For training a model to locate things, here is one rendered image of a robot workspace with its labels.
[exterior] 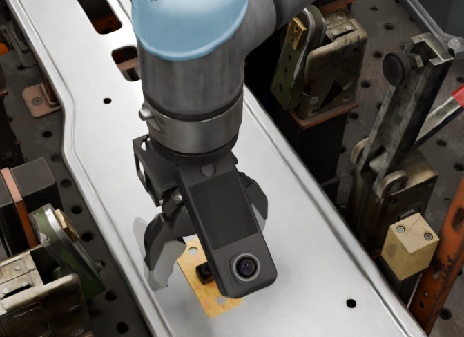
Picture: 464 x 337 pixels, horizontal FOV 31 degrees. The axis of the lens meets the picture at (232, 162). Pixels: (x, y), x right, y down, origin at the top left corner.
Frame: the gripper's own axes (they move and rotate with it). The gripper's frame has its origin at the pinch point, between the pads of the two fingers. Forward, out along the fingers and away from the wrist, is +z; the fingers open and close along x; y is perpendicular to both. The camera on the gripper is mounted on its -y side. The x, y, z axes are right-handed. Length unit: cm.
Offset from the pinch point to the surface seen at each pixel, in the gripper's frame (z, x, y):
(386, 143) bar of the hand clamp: -7.6, -19.1, 0.2
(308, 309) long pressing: 1.5, -6.7, -7.6
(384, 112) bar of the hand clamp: -11.6, -18.7, 1.1
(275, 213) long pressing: 1.6, -9.3, 3.1
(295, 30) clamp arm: -6.9, -19.5, 17.7
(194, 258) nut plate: 1.2, 0.4, 2.1
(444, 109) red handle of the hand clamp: -9.6, -25.1, 0.0
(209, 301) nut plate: 1.2, 1.2, -2.7
